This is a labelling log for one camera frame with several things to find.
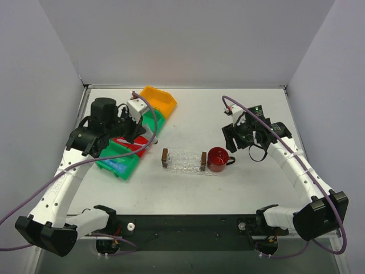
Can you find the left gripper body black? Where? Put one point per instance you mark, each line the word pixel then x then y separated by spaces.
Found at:
pixel 134 129

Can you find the green plastic bin lower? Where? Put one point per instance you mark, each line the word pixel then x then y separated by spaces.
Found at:
pixel 130 161

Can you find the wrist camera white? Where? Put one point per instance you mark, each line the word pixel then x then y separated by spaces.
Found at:
pixel 237 114
pixel 137 107

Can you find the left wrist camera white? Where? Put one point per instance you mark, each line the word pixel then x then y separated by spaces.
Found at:
pixel 137 107

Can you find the white toothpaste tube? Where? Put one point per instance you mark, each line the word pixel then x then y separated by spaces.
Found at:
pixel 149 135

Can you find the white toothbrush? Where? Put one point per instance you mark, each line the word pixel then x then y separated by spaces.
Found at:
pixel 132 146

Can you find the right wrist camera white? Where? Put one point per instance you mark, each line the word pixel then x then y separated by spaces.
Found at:
pixel 237 114

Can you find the clear glass tray wooden handles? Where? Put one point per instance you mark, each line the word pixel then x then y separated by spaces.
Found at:
pixel 190 162

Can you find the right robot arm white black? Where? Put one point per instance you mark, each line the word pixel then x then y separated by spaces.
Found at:
pixel 323 208

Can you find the red cup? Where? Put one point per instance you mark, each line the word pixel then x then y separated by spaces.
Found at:
pixel 218 158

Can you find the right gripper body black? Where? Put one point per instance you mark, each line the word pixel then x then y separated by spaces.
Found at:
pixel 231 137

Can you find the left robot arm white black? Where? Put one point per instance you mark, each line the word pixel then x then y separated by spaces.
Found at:
pixel 47 226

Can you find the yellow plastic bin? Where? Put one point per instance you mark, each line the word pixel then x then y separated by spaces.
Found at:
pixel 160 100

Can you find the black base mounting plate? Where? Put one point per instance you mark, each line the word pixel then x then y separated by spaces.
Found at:
pixel 191 232

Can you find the green plastic bin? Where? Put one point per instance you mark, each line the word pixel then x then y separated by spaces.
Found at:
pixel 148 120
pixel 130 161

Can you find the blue toothpaste box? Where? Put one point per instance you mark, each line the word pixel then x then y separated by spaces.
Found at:
pixel 118 167

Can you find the green plastic bin upper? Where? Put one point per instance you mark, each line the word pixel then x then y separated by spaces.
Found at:
pixel 148 120

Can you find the red plastic bin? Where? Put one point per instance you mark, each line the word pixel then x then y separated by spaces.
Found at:
pixel 122 146

